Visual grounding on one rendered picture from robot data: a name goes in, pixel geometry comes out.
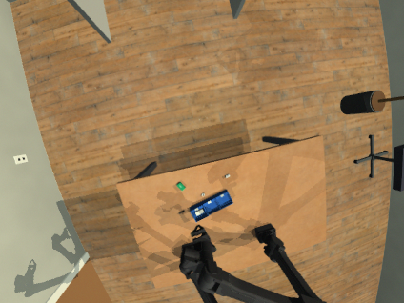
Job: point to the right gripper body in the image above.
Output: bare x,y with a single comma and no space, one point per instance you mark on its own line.
205,241

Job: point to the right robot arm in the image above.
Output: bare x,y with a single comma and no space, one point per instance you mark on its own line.
214,280

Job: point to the small green block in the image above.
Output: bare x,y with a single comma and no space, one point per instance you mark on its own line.
181,186

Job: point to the blue rack of bins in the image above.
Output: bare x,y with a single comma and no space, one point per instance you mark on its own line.
211,205

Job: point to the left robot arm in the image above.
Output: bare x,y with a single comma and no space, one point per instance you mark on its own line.
206,297

